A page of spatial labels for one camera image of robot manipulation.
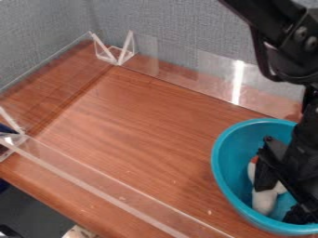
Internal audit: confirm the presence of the clear acrylic barrier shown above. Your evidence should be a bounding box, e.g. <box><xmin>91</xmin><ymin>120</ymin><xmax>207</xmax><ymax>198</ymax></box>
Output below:
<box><xmin>0</xmin><ymin>133</ymin><xmax>232</xmax><ymax>238</ymax></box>
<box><xmin>0</xmin><ymin>31</ymin><xmax>97</xmax><ymax>93</ymax></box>
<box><xmin>123</xmin><ymin>33</ymin><xmax>303</xmax><ymax>121</ymax></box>

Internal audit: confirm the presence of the clear acrylic back barrier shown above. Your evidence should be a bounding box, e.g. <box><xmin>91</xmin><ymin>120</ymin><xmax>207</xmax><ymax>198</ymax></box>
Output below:
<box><xmin>123</xmin><ymin>33</ymin><xmax>303</xmax><ymax>121</ymax></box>

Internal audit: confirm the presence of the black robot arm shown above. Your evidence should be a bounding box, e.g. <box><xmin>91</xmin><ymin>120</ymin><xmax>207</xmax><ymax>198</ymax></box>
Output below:
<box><xmin>219</xmin><ymin>0</ymin><xmax>318</xmax><ymax>225</ymax></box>

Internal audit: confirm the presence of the clear acrylic front barrier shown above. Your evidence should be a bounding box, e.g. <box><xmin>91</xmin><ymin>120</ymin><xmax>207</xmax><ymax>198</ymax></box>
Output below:
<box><xmin>0</xmin><ymin>133</ymin><xmax>232</xmax><ymax>238</ymax></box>

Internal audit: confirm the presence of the white toy mushroom brown cap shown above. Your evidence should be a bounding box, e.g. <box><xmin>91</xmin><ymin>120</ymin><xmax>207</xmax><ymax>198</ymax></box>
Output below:
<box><xmin>247</xmin><ymin>156</ymin><xmax>287</xmax><ymax>216</ymax></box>

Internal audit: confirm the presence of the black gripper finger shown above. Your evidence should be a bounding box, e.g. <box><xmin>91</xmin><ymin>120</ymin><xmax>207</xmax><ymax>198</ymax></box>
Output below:
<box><xmin>283</xmin><ymin>204</ymin><xmax>318</xmax><ymax>225</ymax></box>
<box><xmin>254</xmin><ymin>156</ymin><xmax>278</xmax><ymax>192</ymax></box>

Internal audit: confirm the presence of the clear acrylic left bracket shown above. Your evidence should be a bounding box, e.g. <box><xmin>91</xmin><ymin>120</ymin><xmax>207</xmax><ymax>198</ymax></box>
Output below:
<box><xmin>0</xmin><ymin>106</ymin><xmax>28</xmax><ymax>163</ymax></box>

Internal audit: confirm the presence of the blue plastic bowl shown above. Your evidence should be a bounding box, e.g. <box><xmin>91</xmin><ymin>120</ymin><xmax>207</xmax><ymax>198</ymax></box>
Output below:
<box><xmin>210</xmin><ymin>118</ymin><xmax>318</xmax><ymax>236</ymax></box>

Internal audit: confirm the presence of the clear acrylic left barrier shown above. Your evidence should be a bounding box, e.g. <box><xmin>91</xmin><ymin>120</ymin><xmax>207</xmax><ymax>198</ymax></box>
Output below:
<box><xmin>0</xmin><ymin>31</ymin><xmax>97</xmax><ymax>93</ymax></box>

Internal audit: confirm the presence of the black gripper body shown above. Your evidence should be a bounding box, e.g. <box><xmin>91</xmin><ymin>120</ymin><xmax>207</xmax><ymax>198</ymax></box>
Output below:
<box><xmin>256</xmin><ymin>89</ymin><xmax>318</xmax><ymax>211</ymax></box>

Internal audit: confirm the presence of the clear acrylic corner bracket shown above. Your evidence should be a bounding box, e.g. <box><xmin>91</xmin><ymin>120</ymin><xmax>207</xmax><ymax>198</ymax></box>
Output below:
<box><xmin>89</xmin><ymin>31</ymin><xmax>136</xmax><ymax>66</ymax></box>

